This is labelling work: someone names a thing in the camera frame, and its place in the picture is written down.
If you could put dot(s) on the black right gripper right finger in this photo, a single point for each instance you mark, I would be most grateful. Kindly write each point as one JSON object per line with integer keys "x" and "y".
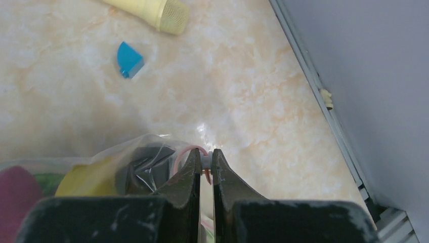
{"x": 230, "y": 192}

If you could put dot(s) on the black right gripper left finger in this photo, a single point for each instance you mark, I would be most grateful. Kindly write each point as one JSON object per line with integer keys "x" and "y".
{"x": 182, "y": 187}

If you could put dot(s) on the dark maroon toy fruit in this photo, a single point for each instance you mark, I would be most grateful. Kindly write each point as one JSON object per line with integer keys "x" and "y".
{"x": 149, "y": 169}

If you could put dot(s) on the clear zip top bag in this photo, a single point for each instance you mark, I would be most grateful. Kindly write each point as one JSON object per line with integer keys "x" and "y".
{"x": 93, "y": 199}

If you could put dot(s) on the magenta toy sweet potato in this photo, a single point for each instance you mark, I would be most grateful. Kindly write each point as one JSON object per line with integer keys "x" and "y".
{"x": 19, "y": 193}

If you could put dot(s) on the green toy lettuce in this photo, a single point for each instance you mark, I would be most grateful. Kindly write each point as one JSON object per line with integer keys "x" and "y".
{"x": 49, "y": 182}

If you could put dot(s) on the blue toy block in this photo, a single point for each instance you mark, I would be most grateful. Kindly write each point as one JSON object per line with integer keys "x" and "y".
{"x": 129, "y": 61}

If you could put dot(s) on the cream toy rolling pin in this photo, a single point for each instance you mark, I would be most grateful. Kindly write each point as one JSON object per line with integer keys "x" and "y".
{"x": 168, "y": 16}

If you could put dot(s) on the small cream clip on frame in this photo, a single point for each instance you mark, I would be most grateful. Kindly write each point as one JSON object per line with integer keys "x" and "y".
{"x": 326, "y": 96}

